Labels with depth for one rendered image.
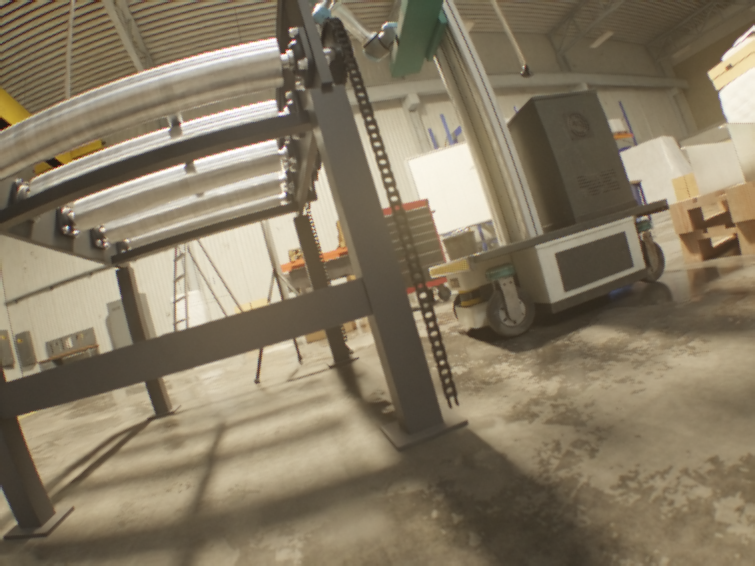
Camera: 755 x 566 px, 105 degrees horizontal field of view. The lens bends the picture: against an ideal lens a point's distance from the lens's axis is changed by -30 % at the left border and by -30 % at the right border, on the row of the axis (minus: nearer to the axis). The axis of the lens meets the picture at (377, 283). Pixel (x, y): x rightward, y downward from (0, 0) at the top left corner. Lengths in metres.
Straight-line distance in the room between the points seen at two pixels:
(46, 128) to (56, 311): 12.51
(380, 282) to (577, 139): 1.14
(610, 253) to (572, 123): 0.53
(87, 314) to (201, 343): 12.11
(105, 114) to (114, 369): 0.53
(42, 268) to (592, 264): 13.55
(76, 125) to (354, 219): 0.64
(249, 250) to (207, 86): 10.73
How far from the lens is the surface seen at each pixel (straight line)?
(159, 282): 11.99
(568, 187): 1.60
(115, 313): 11.84
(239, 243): 11.63
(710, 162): 2.21
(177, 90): 0.92
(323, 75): 0.89
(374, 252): 0.79
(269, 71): 0.92
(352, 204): 0.80
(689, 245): 2.09
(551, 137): 1.64
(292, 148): 1.46
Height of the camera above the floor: 0.32
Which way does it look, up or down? level
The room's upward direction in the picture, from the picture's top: 16 degrees counter-clockwise
